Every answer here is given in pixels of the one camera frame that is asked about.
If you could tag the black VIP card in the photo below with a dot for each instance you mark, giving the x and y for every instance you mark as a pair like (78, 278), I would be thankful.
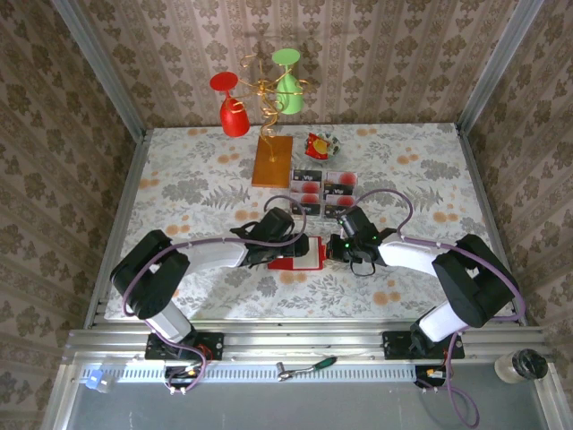
(339, 189)
(306, 210)
(336, 211)
(307, 176)

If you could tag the white card red circle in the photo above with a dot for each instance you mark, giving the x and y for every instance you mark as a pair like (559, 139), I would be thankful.
(339, 200)
(341, 178)
(305, 199)
(306, 187)

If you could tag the clear box of red items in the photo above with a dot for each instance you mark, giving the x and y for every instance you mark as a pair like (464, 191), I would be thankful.
(323, 192)

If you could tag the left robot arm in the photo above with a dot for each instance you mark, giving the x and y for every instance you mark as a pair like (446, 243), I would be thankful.
(147, 277)

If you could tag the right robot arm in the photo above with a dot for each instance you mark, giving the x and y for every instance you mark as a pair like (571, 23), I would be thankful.
(470, 282)

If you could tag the small glass bowl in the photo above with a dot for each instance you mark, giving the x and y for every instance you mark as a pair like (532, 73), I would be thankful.
(336, 150)

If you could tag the red snack packet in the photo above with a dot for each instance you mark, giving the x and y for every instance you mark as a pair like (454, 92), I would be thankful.
(318, 147)

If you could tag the red wine glass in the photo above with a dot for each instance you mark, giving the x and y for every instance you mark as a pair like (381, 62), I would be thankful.
(235, 121)

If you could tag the green wine glass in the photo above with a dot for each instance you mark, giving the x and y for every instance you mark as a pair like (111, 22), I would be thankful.
(288, 96)

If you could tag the clear jar black lid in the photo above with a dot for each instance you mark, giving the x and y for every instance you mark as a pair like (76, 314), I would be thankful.
(521, 366)

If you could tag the blue white connector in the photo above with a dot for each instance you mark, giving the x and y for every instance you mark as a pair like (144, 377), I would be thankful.
(96, 380)

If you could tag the long aluminium mounting rail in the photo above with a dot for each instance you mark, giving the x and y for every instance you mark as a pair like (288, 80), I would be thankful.
(313, 342)

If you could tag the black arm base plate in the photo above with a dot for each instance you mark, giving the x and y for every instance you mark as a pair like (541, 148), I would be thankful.
(394, 347)
(210, 347)

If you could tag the aluminium table side rail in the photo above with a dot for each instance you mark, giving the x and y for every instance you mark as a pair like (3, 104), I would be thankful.
(121, 224)
(484, 201)

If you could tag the aluminium frame post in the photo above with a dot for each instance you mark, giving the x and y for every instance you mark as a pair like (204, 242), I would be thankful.
(497, 67)
(105, 76)

